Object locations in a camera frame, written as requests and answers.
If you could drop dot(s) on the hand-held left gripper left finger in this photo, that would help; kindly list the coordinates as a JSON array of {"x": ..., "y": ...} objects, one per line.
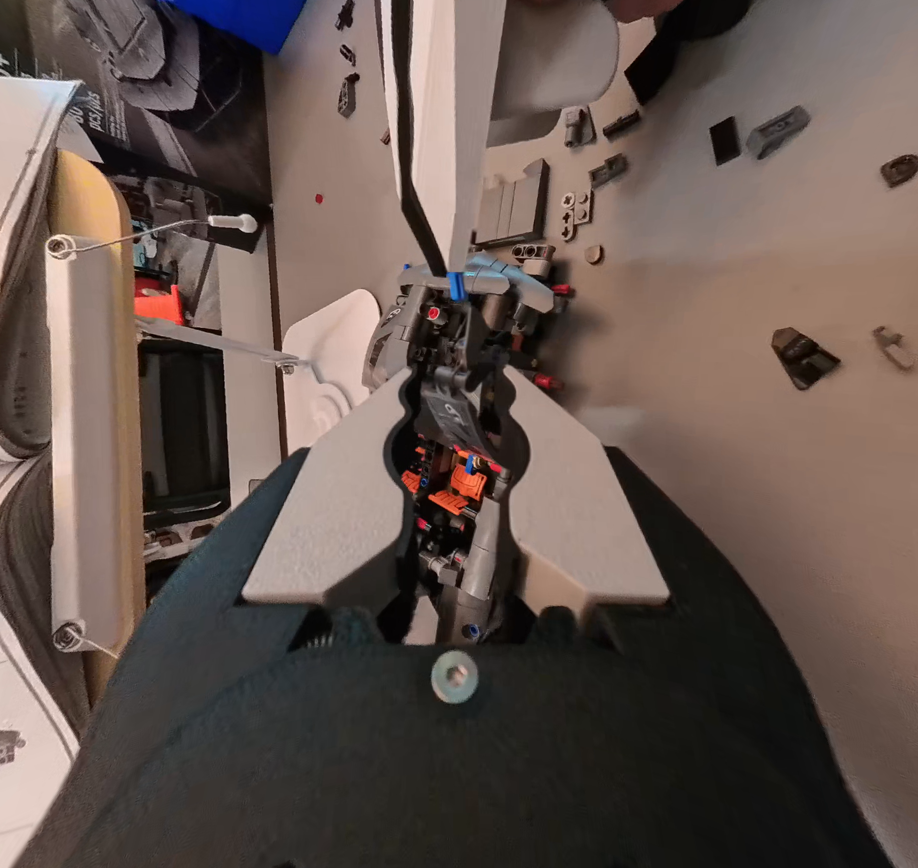
[{"x": 323, "y": 524}]

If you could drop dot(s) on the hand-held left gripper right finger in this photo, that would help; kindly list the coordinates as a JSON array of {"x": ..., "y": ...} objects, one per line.
[{"x": 588, "y": 524}]

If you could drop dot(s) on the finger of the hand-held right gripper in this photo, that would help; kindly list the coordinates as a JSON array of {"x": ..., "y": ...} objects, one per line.
[
  {"x": 387, "y": 22},
  {"x": 459, "y": 94}
]

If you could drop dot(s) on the grey lego car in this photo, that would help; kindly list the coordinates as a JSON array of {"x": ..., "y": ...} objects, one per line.
[{"x": 495, "y": 280}]

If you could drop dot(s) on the short blue lego pin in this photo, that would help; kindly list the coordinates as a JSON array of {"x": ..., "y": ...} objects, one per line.
[{"x": 454, "y": 286}]

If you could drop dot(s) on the small grey lego piece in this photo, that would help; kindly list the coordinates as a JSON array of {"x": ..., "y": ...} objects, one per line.
[
  {"x": 608, "y": 169},
  {"x": 577, "y": 126}
]

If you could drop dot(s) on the scattered dark lego pieces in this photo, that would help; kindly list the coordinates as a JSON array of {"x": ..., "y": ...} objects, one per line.
[{"x": 349, "y": 94}]

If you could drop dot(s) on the black lego pin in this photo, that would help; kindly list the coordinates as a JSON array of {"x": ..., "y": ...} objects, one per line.
[{"x": 620, "y": 122}]

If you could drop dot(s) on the black flat lego tile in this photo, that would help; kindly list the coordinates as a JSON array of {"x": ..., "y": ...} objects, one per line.
[{"x": 724, "y": 140}]

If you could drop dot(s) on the dark grey lego connector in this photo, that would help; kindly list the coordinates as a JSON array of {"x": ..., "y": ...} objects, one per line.
[{"x": 778, "y": 129}]

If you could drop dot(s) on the dark printed set box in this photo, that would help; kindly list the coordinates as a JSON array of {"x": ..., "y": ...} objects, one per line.
[{"x": 143, "y": 58}]

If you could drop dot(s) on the black curved lego slope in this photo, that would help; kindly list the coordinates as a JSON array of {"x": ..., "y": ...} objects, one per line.
[{"x": 803, "y": 357}]

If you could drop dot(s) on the small black round lego piece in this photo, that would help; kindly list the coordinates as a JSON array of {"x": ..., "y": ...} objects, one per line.
[{"x": 900, "y": 169}]

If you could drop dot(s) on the white book stand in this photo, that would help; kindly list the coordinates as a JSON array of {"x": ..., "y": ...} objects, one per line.
[{"x": 93, "y": 452}]

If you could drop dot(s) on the orange plastic case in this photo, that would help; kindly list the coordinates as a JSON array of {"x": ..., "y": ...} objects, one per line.
[{"x": 158, "y": 305}]

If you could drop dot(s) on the instruction booklet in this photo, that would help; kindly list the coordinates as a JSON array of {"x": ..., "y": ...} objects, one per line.
[{"x": 29, "y": 137}]

